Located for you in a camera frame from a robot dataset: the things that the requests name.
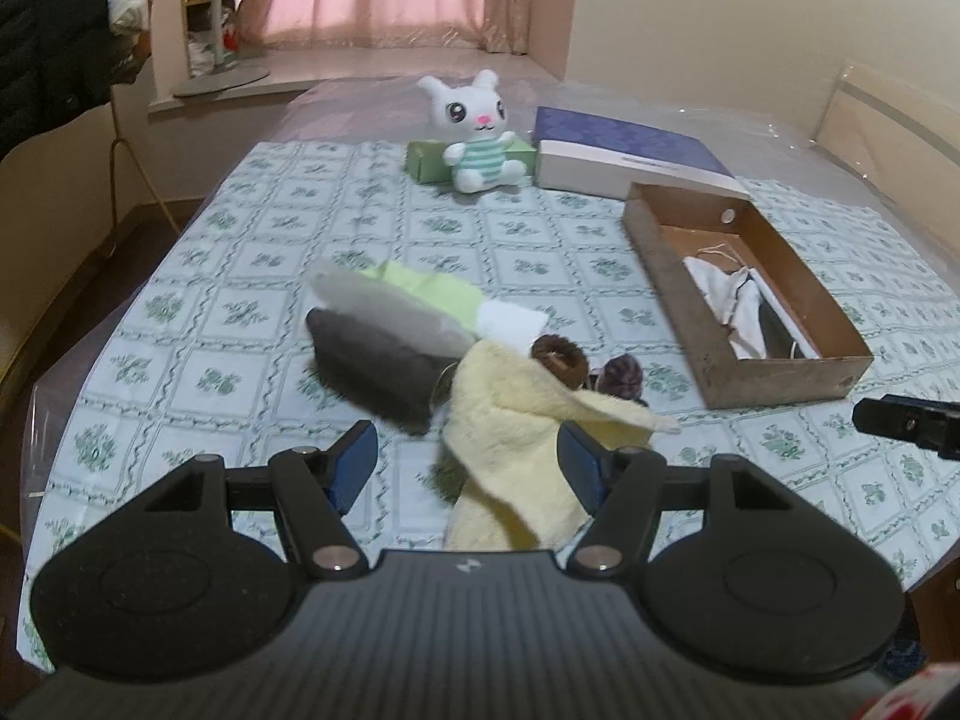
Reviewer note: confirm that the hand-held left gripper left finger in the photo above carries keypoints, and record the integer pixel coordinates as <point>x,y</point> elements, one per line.
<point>356,465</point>

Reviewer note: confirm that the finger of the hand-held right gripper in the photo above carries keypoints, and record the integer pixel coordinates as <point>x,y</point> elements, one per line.
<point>907,420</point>

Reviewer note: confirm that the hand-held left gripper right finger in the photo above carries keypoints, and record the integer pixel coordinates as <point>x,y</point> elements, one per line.
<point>581,465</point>

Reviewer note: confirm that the pale yellow fleece cloth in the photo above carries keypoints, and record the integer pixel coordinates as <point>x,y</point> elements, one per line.
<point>502,427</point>

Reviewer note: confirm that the brown hair scrunchie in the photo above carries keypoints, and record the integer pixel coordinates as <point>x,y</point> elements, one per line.
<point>574,371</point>

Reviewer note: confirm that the light green cloth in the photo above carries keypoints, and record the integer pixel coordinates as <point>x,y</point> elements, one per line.
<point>435,289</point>

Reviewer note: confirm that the brown cardboard box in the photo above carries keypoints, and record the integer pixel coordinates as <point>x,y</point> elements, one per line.
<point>675,292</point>

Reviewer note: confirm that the purple hair scrunchie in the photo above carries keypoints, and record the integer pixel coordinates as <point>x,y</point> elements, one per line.
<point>622,375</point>

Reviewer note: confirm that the small white cloth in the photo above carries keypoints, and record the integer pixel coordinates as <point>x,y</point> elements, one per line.
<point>510,322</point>

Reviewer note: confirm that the light grey cloth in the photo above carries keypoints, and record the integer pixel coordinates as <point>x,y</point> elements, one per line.
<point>390,307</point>

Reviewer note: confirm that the dark cloth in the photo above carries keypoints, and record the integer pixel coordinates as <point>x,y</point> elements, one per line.
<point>772,330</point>

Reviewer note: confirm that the red and white printed cloth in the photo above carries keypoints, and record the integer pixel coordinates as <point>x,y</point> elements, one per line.
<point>922,697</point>

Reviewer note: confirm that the green tissue box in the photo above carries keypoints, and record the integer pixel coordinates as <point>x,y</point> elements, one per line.
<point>427,161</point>

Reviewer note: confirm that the blue and white flat box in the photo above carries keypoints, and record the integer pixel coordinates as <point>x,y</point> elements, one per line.
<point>622,136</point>

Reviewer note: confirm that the white bunny plush toy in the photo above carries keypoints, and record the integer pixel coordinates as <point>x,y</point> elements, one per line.
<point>469,116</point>

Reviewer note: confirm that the grey floor stand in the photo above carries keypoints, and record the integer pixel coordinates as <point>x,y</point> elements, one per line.
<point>221,80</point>

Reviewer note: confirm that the black puffer jacket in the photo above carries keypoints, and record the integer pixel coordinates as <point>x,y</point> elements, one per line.
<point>52,30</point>

